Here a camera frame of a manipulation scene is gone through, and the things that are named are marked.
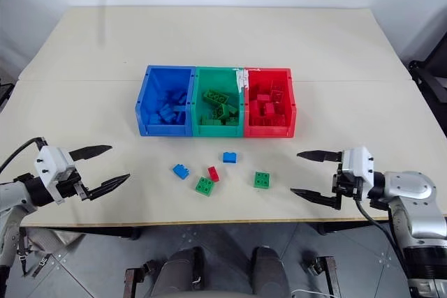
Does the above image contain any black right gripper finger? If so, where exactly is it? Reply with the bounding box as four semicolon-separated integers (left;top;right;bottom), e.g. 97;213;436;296
290;188;342;211
296;150;345;164

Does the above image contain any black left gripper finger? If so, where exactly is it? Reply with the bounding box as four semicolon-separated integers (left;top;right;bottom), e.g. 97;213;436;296
68;144;114;163
81;173;131;202

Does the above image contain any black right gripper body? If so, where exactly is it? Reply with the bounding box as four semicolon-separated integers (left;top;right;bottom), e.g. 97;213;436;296
331;162;365;203

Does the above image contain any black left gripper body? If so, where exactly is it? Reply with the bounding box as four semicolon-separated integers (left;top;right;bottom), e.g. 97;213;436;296
55;170;89;203

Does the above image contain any black table crossbar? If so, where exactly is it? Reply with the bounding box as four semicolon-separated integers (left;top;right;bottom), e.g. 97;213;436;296
20;226;142;241

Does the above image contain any green square building block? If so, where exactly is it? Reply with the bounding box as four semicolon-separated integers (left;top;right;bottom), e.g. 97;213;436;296
194;175;217;198
254;170;274;190

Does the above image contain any dark rounded shape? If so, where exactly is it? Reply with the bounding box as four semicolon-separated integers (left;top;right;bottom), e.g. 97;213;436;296
150;246;206;298
251;246;291;298

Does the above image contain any blue plastic bin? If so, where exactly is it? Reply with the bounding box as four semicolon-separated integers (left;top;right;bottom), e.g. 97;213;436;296
135;64;196;137

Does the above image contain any red plastic bin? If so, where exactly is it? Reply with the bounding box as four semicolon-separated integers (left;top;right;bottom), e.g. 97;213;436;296
243;66;299;139

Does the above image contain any white tape strip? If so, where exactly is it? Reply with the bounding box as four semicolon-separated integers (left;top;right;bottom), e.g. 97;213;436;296
234;66;249;92

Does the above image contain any long green building block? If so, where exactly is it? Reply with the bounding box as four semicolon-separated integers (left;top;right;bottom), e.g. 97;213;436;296
203;89;232;105

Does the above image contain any green plastic bin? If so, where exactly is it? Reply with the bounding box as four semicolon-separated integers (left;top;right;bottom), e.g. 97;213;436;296
191;66;246;138

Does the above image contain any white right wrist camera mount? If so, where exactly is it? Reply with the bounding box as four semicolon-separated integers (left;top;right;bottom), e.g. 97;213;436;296
340;146;376;202

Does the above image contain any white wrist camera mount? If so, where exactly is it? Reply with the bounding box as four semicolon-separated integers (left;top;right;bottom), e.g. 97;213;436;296
34;145;77;205
340;146;376;202

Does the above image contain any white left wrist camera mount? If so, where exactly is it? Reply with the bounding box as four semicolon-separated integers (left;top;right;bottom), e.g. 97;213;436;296
34;145;77;205

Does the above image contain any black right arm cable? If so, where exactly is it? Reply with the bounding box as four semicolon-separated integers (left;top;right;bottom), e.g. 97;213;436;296
353;195;415;280

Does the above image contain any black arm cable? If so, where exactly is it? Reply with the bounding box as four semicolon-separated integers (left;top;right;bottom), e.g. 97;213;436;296
0;137;48;174
353;195;415;280

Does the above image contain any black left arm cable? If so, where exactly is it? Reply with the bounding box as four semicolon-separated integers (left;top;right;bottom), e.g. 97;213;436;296
0;137;48;174

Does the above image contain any rusty metal stand frame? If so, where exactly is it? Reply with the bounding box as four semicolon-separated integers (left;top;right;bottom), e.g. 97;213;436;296
302;255;342;298
124;259;158;298

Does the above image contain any dark hanging strap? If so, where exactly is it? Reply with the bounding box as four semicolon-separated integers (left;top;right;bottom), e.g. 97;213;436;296
16;227;50;278

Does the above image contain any thin white cable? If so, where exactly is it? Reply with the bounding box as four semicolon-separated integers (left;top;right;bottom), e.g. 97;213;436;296
288;288;331;298

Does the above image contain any black cart frame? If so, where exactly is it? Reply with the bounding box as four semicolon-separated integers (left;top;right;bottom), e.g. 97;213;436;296
407;31;447;114

